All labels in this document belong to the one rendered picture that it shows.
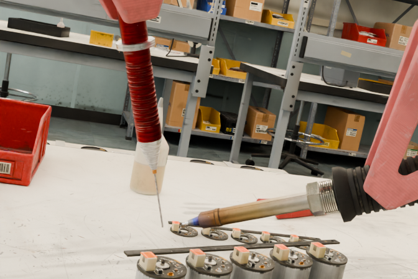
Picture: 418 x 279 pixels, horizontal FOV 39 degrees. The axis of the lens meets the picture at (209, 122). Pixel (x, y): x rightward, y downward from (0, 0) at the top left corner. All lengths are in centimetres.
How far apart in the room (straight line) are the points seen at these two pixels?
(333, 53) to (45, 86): 256
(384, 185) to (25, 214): 34
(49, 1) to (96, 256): 215
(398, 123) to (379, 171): 2
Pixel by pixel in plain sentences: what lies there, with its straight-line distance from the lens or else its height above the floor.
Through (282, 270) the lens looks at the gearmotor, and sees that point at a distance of 34.
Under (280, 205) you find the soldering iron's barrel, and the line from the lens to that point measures 27.
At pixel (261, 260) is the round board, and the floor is 81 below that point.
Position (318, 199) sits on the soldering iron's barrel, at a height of 87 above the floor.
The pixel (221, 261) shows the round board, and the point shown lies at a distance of 32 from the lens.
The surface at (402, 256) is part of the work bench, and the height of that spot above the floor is 75.
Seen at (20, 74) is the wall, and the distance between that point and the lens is 472.
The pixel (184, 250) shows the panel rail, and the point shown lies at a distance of 32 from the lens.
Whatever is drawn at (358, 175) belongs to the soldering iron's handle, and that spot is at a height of 88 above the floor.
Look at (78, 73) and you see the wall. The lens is 471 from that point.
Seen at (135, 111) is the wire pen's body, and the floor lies 89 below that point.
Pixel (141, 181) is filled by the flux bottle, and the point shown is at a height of 76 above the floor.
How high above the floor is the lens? 93
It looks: 9 degrees down
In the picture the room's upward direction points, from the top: 11 degrees clockwise
